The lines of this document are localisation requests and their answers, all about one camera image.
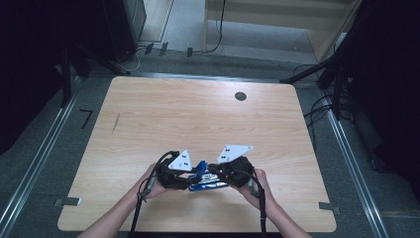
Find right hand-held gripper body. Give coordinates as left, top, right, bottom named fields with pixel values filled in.
left=215, top=144, right=258, bottom=188

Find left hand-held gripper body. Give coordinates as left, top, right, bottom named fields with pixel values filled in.
left=155, top=149, right=193, bottom=190

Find blue stapler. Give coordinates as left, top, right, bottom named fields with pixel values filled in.
left=187, top=160, right=230, bottom=192

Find person's left hand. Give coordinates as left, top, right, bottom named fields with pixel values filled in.
left=136, top=162, right=172, bottom=201

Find person's right hand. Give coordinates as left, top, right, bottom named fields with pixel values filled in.
left=235, top=168, right=275, bottom=211

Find grey tape piece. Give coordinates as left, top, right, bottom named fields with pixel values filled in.
left=318, top=201, right=342, bottom=215
left=53, top=196, right=82, bottom=208

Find black tape floor mark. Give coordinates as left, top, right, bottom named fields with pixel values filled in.
left=78, top=108, right=94, bottom=130

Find black metal stand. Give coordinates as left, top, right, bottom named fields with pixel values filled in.
left=278, top=19, right=356, bottom=121

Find light wooden furniture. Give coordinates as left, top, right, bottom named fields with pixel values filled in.
left=203, top=0, right=363, bottom=64

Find dark cabinet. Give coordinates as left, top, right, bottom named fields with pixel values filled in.
left=101, top=0, right=148, bottom=64

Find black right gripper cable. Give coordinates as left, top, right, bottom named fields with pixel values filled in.
left=231, top=169, right=269, bottom=238

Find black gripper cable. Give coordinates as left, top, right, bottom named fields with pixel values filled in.
left=231, top=169, right=269, bottom=238
left=127, top=150, right=181, bottom=238

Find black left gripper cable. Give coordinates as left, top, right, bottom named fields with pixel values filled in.
left=127, top=150, right=181, bottom=238

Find black floor cables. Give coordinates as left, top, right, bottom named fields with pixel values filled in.
left=292, top=62, right=335, bottom=150

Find metal floor rail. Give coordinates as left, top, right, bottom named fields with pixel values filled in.
left=324, top=97, right=391, bottom=238
left=0, top=76, right=83, bottom=238

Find white floor cable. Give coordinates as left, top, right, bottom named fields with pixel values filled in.
left=124, top=47, right=147, bottom=73

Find black hanging cable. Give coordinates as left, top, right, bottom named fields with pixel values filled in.
left=192, top=0, right=228, bottom=55

